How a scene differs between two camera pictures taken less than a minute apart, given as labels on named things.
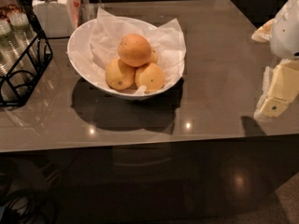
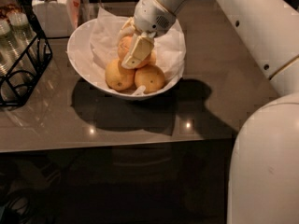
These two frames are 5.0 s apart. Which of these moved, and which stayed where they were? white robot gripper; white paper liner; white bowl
Moved: white robot gripper
Stayed: white paper liner; white bowl
